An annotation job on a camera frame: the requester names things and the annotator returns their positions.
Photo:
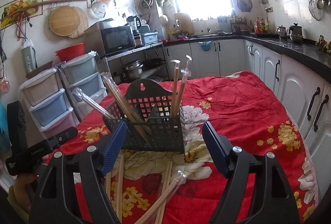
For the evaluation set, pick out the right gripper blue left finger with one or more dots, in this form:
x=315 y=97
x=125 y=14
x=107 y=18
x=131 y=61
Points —
x=109 y=148

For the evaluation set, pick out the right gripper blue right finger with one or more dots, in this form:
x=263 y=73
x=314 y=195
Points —
x=219 y=148

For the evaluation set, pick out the wooden chopstick pair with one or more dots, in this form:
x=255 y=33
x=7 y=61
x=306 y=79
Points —
x=174 y=88

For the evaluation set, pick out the black kitchen countertop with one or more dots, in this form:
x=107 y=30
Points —
x=307 y=54

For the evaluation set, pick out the person's left hand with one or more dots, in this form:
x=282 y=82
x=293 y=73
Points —
x=20 y=191

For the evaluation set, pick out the wrapped chopstick pair on table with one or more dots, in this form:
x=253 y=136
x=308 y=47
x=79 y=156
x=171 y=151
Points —
x=114 y=185

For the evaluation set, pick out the dark green perforated utensil basket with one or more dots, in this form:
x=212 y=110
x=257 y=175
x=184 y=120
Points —
x=157 y=131

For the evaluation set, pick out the wrapped chopstick pair long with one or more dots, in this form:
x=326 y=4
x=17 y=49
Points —
x=165 y=196

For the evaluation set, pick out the red floral tablecloth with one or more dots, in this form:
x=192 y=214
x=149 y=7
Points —
x=245 y=110

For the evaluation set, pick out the beige plastic drawer tower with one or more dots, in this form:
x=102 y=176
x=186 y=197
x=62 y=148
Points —
x=45 y=98

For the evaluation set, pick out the steel pot on shelf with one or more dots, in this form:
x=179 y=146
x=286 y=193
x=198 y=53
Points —
x=132 y=70

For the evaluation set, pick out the blue plastic drawer tower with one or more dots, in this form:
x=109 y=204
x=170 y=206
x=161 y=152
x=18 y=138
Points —
x=82 y=72

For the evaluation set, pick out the red plastic basin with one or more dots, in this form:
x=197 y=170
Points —
x=71 y=52

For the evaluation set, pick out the white lower cabinets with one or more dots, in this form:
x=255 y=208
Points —
x=303 y=93

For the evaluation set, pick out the black microwave oven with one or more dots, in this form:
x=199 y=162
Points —
x=106 y=38

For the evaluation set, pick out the round bamboo board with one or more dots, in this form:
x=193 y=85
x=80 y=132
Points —
x=64 y=21

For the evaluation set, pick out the steel kettle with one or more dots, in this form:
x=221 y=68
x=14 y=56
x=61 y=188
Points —
x=282 y=32

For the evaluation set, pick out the fruit wall picture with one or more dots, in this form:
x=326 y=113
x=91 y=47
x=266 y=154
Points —
x=13 y=11

